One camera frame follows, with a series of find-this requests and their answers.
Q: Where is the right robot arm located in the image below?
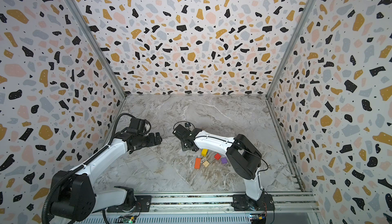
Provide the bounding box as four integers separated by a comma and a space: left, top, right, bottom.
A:
173, 125, 266, 211

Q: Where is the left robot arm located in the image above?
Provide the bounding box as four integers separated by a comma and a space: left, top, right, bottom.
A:
41, 114, 162, 224

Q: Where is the yellow wood block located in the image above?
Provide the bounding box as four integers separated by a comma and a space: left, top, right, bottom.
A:
201, 149, 208, 157

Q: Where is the red-orange wood block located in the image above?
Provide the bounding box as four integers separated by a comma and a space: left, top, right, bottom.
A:
194, 158, 201, 169

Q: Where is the small natural wood cube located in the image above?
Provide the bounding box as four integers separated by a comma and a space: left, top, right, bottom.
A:
202, 160, 210, 168

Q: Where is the red wood cube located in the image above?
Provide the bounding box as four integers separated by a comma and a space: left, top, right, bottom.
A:
214, 153, 221, 160

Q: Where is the left corner aluminium profile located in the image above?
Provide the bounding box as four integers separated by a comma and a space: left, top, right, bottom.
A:
64, 0, 126, 100

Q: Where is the corner aluminium profile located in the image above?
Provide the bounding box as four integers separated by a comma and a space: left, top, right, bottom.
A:
64, 0, 126, 100
266, 0, 316, 100

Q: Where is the left electronics board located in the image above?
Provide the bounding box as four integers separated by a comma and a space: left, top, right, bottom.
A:
117, 215, 137, 224

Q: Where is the electronics board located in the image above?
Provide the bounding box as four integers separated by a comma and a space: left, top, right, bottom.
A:
250, 214, 266, 224
117, 215, 137, 224

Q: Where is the right electronics board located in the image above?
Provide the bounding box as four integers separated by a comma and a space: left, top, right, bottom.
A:
250, 214, 266, 224

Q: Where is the right corner aluminium profile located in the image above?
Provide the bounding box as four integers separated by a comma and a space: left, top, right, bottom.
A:
266, 0, 316, 100

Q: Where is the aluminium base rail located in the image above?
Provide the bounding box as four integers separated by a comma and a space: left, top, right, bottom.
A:
106, 192, 323, 224

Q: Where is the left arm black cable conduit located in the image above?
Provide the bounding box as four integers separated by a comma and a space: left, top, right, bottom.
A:
41, 112, 138, 224

